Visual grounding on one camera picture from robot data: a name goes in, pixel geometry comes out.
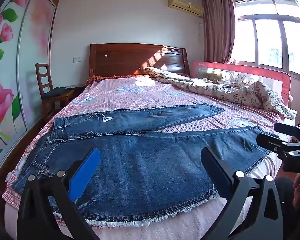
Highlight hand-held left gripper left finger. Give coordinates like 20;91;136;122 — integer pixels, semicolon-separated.
16;148;102;240

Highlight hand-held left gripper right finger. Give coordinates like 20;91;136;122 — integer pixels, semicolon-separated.
201;146;284;240

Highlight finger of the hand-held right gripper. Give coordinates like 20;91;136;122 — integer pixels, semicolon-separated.
273;122;300;143
256;132;291;157

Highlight blue denim pants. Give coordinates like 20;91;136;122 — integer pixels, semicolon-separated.
11;104;280;224

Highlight swirl patterned quilt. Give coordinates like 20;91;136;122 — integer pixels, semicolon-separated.
143;66;297;120

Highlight dark clothing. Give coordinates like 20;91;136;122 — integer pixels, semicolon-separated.
46;87;74;97

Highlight window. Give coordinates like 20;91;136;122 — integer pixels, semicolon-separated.
229;0;300;77

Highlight pink plaid bedsheet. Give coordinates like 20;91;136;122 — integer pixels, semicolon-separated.
2;76;294;207

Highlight wooden chair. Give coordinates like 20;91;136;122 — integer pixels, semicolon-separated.
35;63;76;122

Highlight wooden headboard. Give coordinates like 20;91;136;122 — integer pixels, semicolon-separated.
89;43;190;78

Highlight mauve curtain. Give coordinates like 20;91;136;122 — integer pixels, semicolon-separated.
202;0;237;63

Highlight floral sliding door wardrobe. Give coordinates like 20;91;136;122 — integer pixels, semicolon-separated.
0;0;65;174

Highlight pink bed rail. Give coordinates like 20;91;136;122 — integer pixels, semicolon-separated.
191;60;293;103

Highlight wall air conditioner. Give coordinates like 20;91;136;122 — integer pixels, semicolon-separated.
168;0;204;18

